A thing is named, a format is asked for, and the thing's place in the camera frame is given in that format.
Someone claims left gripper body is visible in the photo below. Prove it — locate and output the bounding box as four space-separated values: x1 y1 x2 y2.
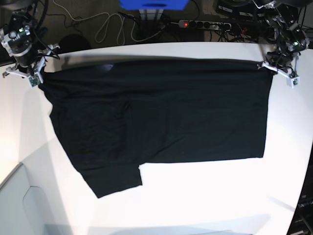
257 51 301 78

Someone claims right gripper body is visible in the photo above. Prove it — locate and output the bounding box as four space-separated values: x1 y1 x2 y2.
2 44 60 78

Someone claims black T-shirt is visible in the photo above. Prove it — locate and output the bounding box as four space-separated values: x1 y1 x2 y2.
39 60 273 198

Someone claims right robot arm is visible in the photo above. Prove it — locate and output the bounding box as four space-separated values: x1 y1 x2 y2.
0 0 60 86

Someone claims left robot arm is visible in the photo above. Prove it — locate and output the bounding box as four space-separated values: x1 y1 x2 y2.
253 0 310 81

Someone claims grey power strip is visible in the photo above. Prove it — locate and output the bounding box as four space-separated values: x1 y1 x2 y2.
178 20 232 31

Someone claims blue box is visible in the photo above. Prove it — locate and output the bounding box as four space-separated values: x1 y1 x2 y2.
119 0 189 10

